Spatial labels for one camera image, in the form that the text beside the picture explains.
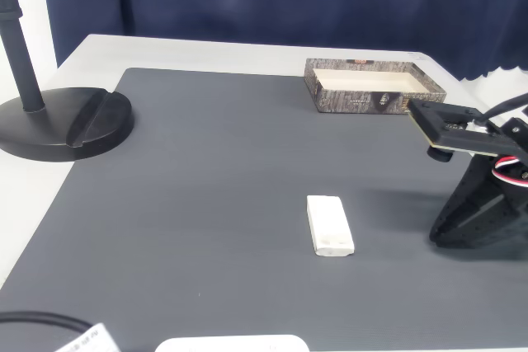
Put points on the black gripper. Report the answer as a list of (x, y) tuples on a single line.
[(470, 199)]

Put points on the small white rectangular block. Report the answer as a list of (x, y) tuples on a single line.
[(330, 224)]

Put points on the stone-patterned open cardboard box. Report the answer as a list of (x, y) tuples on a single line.
[(350, 104)]

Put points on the grey desk mat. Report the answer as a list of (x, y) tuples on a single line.
[(206, 183)]

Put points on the white rounded flat device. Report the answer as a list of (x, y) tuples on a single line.
[(231, 344)]

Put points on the black round-base camera stand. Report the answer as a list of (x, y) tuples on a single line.
[(49, 121)]

